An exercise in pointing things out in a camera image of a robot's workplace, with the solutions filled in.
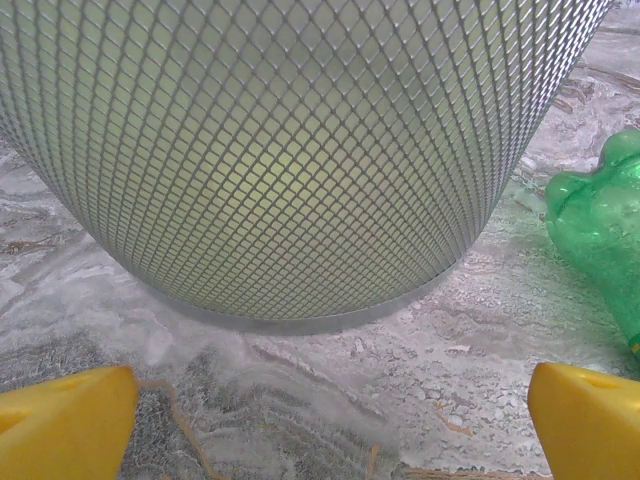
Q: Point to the green labelled bottle yellow cap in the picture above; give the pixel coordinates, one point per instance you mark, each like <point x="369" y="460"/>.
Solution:
<point x="595" y="225"/>

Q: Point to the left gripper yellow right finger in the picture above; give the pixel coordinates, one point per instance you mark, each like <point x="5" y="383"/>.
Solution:
<point x="590" y="430"/>

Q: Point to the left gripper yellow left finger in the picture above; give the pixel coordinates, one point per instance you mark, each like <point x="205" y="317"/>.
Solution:
<point x="60" y="425"/>

